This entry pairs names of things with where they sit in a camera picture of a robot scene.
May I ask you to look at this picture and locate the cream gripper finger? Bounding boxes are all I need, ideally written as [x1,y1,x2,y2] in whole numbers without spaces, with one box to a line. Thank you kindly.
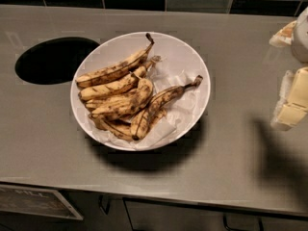
[270,66,308,131]
[269,20,296,47]

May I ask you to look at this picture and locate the spotted banana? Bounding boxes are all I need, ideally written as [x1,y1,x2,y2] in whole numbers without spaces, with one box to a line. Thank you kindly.
[130,75,203,141]
[90,78,153,120]
[89,115,132,141]
[79,55,161,101]
[76,33,154,88]

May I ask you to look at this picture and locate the white bowl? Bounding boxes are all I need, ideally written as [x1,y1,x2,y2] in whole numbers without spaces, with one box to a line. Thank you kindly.
[70,32,203,138]

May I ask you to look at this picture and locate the hidden lower banana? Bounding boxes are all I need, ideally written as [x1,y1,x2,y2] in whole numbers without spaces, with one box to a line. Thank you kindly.
[86,89,137,111]

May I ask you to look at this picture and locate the white paper liner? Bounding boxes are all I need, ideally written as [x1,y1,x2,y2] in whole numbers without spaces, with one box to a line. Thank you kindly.
[89,55,211,151]

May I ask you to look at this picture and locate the round black counter hole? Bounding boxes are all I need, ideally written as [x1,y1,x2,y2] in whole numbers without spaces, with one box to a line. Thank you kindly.
[15,37,99,85]

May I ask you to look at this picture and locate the framed sign on cabinet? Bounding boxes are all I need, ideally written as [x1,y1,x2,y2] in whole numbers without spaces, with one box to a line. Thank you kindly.
[0,184,84,220]

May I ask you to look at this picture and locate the right black cabinet handle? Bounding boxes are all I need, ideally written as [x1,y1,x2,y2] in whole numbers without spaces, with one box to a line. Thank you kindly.
[222,214,265,231]

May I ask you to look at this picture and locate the black cabinet handle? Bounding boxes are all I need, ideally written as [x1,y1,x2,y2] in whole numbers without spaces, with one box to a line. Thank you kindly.
[222,214,265,231]
[98,195,111,215]

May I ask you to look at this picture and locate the left black cabinet handle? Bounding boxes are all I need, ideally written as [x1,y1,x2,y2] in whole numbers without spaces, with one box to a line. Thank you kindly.
[98,195,111,215]

